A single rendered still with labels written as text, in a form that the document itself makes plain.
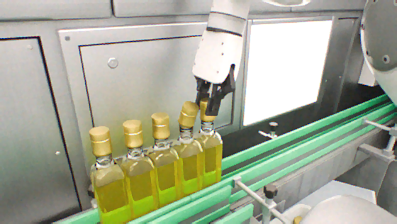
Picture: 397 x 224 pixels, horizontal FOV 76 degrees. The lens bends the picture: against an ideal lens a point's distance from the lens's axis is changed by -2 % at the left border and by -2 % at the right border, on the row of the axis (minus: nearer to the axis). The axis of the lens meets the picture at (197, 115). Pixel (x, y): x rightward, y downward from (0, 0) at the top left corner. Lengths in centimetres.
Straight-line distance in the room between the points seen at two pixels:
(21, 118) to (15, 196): 18
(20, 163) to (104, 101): 22
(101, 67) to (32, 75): 13
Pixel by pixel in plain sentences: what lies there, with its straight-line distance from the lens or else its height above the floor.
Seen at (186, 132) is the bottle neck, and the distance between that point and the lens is 53.
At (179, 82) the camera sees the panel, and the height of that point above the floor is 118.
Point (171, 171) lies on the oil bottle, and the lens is 54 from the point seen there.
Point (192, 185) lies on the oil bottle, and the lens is 60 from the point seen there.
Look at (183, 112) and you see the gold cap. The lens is 51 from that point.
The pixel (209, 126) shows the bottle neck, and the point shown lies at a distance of 57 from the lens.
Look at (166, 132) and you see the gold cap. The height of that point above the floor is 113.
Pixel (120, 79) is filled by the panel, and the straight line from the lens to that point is 59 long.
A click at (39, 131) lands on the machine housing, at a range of 63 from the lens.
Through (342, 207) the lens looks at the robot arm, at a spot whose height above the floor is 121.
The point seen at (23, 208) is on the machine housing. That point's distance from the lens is 73.
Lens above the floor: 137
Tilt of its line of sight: 24 degrees down
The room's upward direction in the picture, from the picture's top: straight up
